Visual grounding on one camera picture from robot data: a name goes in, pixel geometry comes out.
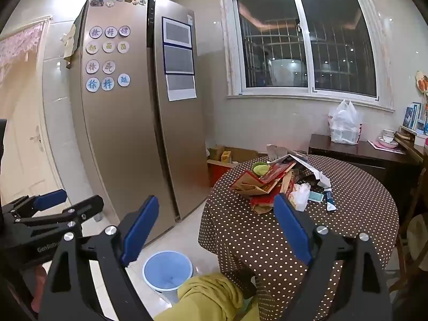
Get white-framed sliding window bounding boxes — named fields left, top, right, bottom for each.
left=221, top=0, right=395, bottom=111

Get person's yellow trouser leg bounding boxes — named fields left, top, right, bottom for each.
left=152, top=272, right=259, bottom=321

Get light blue waste bin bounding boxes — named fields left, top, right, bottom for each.
left=142, top=251, right=194, bottom=303

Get group of round character magnets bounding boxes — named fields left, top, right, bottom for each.
left=85, top=25, right=131, bottom=92

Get red printed carton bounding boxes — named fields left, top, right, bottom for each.
left=207, top=159, right=241, bottom=188

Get dark wooden sideboard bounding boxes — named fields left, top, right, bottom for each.
left=308, top=133, right=422, bottom=208

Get red paper bag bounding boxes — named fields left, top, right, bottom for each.
left=251, top=162, right=298, bottom=215

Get open brown cardboard box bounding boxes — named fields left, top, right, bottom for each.
left=222, top=145, right=268, bottom=164

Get gold two-door refrigerator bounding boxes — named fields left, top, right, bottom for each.
left=65, top=0, right=209, bottom=244

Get pink floral door curtain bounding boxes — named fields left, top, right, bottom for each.
left=0, top=17, right=51, bottom=77

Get green cloth toy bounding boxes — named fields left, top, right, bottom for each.
left=251, top=162, right=271, bottom=177

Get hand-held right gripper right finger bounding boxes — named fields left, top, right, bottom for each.
left=273, top=193, right=392, bottom=321

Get pink paper sheet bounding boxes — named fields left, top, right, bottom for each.
left=368, top=140, right=405, bottom=154

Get white teacup with saucer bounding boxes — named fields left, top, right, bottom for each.
left=378, top=129, right=400, bottom=148

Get brown paper envelope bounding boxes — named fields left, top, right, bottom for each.
left=230, top=170, right=268, bottom=196

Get blue-framed grey sheet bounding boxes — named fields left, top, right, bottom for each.
left=163, top=45, right=195, bottom=75
left=162, top=17, right=193, bottom=47

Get wooden bookshelf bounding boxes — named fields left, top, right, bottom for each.
left=395, top=125, right=428, bottom=161

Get white crumpled tissue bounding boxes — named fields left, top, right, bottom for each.
left=289, top=183, right=311, bottom=212

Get small brown cardboard box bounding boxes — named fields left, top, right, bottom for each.
left=208, top=144, right=225, bottom=162

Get white plastic bag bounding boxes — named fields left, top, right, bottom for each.
left=328, top=100, right=363, bottom=146

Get row of books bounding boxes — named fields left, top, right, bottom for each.
left=403, top=102, right=428, bottom=136

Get blue and white sachet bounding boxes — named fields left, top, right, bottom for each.
left=323, top=187, right=337, bottom=212

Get white printed sheet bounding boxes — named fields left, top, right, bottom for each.
left=166, top=74, right=197, bottom=101

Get round table, dotted brown cloth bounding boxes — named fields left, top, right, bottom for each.
left=198, top=154, right=400, bottom=321

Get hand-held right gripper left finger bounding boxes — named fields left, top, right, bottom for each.
left=38, top=195, right=159, bottom=321

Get white panel door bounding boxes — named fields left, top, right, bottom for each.
left=0, top=57, right=64, bottom=208

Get beige hanging cloth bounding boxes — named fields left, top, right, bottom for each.
left=60, top=25, right=77, bottom=69

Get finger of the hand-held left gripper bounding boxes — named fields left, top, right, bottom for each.
left=13, top=196, right=104, bottom=238
left=2, top=189, right=67, bottom=219

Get person's left hand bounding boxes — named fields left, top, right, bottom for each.
left=32, top=264, right=51, bottom=311

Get wooden chair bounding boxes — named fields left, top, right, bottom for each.
left=389, top=170, right=428, bottom=295

